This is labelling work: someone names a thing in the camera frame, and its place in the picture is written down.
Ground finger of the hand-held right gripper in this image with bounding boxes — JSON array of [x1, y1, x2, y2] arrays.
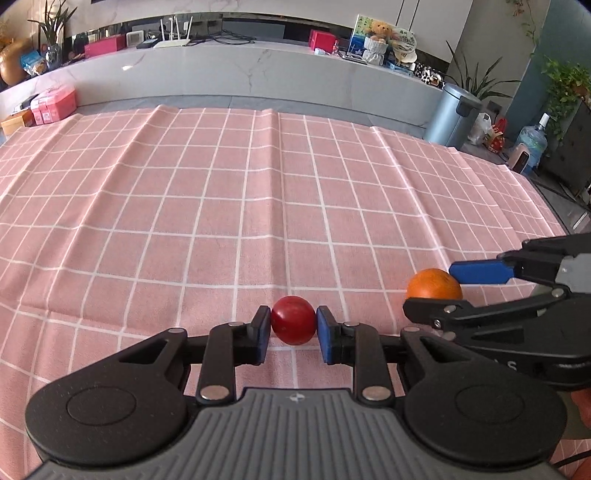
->
[[403, 286, 572, 332], [449, 232, 591, 285]]

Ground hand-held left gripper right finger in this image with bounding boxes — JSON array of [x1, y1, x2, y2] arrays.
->
[[316, 305, 462, 407]]

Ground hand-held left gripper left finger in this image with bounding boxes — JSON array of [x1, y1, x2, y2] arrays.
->
[[115, 305, 272, 407]]

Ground orange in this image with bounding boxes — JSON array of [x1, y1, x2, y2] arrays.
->
[[407, 268, 464, 304]]

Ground red cherry tomato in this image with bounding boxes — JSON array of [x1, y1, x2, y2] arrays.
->
[[270, 296, 318, 346]]

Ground small pink heater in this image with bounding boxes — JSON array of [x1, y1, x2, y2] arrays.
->
[[507, 143, 532, 174]]

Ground red gift bag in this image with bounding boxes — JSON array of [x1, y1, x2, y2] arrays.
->
[[484, 119, 508, 153]]

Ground blue water jug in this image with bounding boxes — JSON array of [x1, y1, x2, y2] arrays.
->
[[513, 113, 551, 169]]

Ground white plastic bag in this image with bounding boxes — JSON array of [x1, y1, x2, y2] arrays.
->
[[467, 113, 493, 147]]

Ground pink checked tablecloth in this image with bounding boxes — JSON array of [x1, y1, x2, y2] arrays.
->
[[0, 104, 572, 480]]

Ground dark cabinet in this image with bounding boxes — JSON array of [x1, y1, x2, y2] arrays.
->
[[539, 98, 591, 205]]

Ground grey-blue pedal trash can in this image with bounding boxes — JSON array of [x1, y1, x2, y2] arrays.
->
[[423, 83, 484, 148]]

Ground tall leafy houseplant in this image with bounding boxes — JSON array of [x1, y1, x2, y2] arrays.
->
[[445, 39, 523, 103]]

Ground trailing ivy plant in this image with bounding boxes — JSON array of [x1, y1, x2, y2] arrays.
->
[[542, 57, 591, 140]]

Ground cow-patterned mug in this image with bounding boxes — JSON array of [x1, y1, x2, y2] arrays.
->
[[413, 62, 444, 86]]

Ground printed sun hat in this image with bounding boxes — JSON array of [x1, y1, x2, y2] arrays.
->
[[390, 34, 419, 64]]

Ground white bouquet wrap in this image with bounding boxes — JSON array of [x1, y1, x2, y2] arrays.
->
[[362, 39, 389, 66]]

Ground teddy bear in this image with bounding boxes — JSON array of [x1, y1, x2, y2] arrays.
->
[[366, 20, 393, 42]]

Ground white marble media console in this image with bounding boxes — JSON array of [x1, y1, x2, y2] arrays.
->
[[0, 39, 456, 140]]

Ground teddy bear gift basket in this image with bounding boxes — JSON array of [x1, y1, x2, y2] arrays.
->
[[350, 14, 413, 61]]

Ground red box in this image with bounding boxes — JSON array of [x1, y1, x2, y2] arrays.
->
[[308, 30, 341, 52]]

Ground pink storage boxes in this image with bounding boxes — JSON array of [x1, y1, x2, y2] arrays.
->
[[31, 88, 77, 126]]

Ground white wifi router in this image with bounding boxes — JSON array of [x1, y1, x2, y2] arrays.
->
[[152, 15, 195, 49]]

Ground cardboard box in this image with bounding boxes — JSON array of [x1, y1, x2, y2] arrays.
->
[[0, 113, 36, 137]]

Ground magenta flat box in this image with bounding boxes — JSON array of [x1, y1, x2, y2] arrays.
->
[[84, 37, 127, 59]]

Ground blue snack bag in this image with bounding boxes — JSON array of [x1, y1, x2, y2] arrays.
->
[[20, 51, 49, 77]]

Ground green plant in vase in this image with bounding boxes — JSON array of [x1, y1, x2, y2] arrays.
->
[[27, 0, 78, 71]]

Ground brown gourd ornament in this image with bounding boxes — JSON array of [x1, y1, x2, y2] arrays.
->
[[0, 37, 33, 86]]

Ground black cable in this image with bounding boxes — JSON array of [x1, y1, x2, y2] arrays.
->
[[550, 451, 591, 468]]

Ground black cables on console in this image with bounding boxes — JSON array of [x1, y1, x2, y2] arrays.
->
[[193, 30, 256, 47]]

